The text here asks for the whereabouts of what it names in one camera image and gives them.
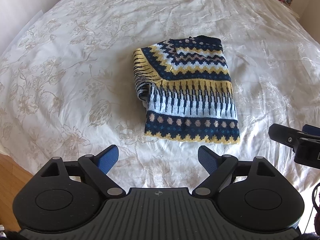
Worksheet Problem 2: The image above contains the navy yellow patterned knit sweater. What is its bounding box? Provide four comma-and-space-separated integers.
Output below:
133, 35, 240, 144

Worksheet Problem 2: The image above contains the cream floral bedspread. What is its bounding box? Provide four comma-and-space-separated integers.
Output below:
1, 0, 319, 204

